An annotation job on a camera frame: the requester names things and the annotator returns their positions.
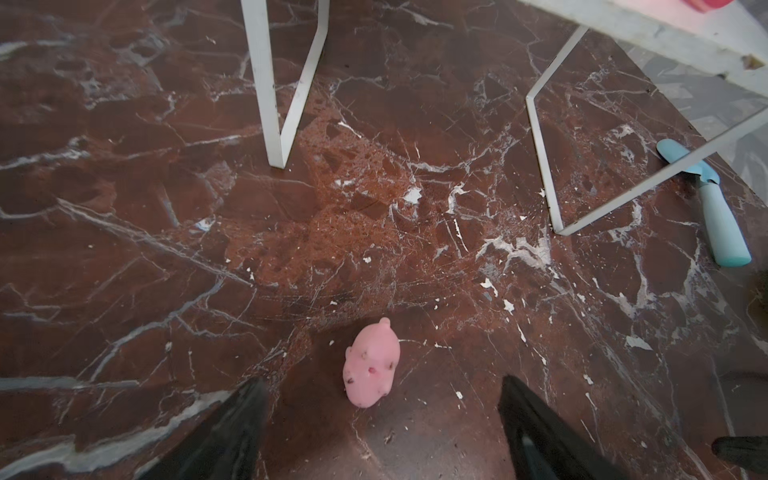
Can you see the pink pig toy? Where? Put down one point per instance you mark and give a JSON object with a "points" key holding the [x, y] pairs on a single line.
{"points": [[708, 5], [370, 364]]}

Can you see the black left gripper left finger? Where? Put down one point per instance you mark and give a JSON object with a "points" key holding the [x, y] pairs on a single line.
{"points": [[225, 445]]}

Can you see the light blue toy shovel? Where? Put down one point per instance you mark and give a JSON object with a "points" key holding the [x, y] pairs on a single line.
{"points": [[728, 245]]}

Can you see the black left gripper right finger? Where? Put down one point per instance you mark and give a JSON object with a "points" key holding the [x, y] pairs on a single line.
{"points": [[541, 444]]}

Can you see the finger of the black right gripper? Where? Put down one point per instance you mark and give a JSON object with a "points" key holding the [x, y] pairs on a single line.
{"points": [[747, 452]]}

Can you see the white two-tier shelf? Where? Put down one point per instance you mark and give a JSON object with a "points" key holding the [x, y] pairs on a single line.
{"points": [[727, 43]]}

